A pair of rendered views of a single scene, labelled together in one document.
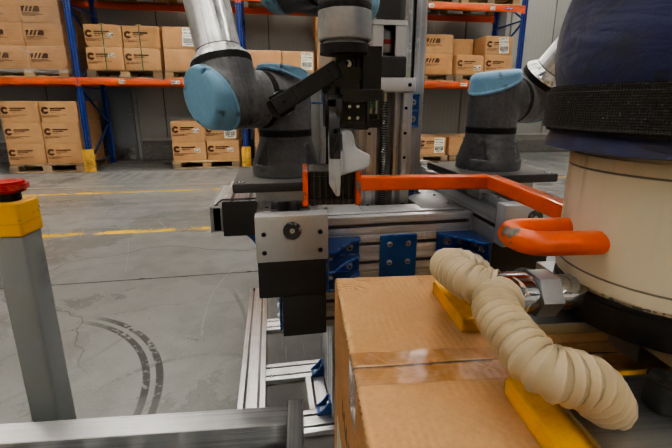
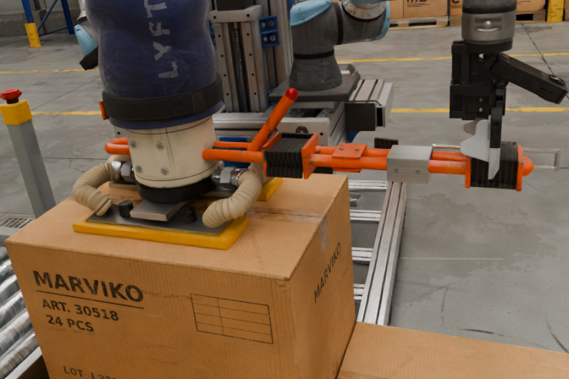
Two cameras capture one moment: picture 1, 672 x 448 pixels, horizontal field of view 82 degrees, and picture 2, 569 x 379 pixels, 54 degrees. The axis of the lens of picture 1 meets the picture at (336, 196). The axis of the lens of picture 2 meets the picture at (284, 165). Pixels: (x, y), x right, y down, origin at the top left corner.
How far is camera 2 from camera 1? 1.12 m
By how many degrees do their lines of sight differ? 27
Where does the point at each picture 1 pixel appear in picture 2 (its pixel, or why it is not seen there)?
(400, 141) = (249, 61)
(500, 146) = (306, 69)
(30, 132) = not seen: outside the picture
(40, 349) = (37, 193)
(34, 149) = not seen: hidden behind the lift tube
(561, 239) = (113, 147)
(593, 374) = (85, 194)
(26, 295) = (26, 159)
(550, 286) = (125, 167)
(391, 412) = (61, 207)
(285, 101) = (86, 62)
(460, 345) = (119, 194)
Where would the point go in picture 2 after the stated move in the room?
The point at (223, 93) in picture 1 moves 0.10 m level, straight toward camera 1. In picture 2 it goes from (87, 45) to (69, 52)
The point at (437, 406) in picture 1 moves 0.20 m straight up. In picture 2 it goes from (77, 208) to (53, 121)
